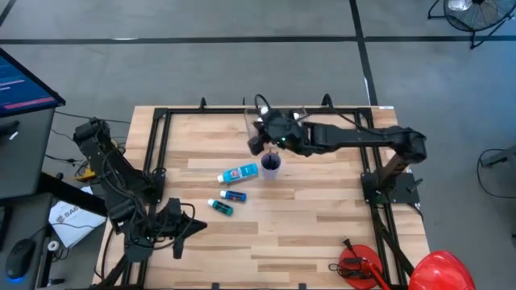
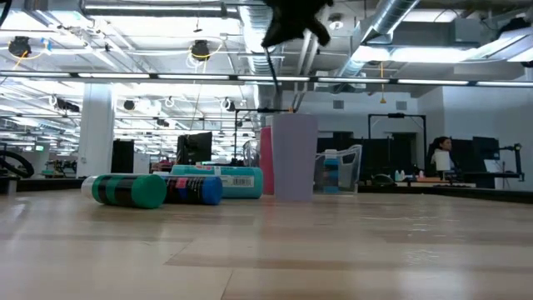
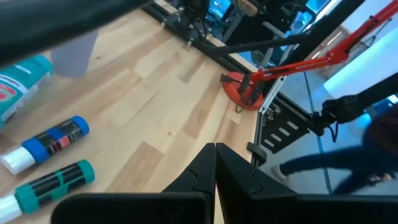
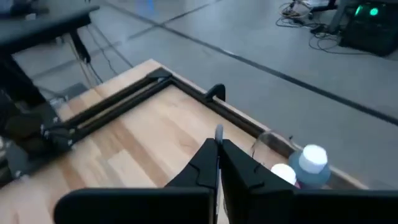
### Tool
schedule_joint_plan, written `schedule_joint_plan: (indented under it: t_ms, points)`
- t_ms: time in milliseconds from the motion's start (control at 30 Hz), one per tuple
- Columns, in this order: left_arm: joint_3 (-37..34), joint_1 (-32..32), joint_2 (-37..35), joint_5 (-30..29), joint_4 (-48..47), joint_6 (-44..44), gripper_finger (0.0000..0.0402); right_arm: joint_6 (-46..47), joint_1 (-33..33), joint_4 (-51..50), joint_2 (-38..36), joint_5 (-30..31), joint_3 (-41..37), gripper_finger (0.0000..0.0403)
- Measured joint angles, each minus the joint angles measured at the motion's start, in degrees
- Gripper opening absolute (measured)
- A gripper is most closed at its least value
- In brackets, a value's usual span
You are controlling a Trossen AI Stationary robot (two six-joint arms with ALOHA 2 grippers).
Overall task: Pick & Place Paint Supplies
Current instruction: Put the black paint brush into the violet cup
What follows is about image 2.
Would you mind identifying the white table lamp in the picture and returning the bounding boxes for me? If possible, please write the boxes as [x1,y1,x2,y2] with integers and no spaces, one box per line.
[434,149,452,173]

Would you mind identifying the large teal paint bottle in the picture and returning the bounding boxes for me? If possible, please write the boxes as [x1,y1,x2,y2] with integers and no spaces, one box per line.
[169,163,265,200]

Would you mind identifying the black background monitor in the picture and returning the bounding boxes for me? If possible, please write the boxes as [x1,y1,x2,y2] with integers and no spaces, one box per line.
[176,131,214,167]

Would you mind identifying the red paint bottle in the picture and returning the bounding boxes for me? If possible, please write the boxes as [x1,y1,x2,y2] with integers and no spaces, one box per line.
[259,126,275,196]

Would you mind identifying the person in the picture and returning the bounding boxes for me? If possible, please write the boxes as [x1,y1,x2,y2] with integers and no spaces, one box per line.
[430,136,458,178]

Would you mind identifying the black ring-shaped object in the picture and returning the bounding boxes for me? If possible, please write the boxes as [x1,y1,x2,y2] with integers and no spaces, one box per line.
[0,149,36,178]

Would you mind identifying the light blue black-labelled bottle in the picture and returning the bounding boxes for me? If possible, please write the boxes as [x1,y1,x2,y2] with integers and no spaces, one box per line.
[323,148,340,193]

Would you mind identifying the dark desk monitors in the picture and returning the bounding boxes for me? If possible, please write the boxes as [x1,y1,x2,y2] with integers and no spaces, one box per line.
[427,135,501,189]

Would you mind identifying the long ceiling light strip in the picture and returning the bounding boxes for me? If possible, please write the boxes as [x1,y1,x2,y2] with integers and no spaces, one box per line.
[0,70,533,88]

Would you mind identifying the slanted silver ventilation duct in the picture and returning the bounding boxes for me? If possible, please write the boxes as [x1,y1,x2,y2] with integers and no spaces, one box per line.
[336,0,421,79]

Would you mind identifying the black cabinet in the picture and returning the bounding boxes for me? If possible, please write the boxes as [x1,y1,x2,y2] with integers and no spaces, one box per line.
[111,138,136,169]

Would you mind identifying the clear plastic container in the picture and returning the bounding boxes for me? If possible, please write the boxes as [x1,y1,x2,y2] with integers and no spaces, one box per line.
[315,131,395,185]

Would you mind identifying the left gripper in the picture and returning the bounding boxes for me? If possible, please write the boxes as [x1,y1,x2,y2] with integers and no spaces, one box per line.
[260,0,335,49]

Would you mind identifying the small blue paint bottle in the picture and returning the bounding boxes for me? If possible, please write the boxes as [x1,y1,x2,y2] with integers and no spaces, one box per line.
[164,174,224,206]

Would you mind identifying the grey plastic cup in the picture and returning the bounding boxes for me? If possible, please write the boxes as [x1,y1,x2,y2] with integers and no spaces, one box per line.
[271,112,319,203]

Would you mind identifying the yellow hanging cord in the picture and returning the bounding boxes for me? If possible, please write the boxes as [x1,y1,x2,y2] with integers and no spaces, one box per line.
[378,61,387,105]

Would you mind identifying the small green paint bottle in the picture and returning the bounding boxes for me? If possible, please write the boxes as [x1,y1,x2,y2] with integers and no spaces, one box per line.
[81,172,168,210]

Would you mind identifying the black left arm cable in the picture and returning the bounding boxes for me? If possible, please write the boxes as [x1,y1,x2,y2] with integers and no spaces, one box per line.
[0,0,12,27]

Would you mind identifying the black ceiling cable reel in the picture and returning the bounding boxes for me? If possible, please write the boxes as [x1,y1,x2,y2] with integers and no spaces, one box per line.
[7,35,34,59]
[189,38,213,63]

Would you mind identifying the wide silver ventilation duct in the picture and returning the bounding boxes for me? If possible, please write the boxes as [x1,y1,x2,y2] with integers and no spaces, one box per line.
[238,0,286,78]

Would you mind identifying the white building column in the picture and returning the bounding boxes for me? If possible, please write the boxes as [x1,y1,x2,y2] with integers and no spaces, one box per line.
[76,82,116,179]

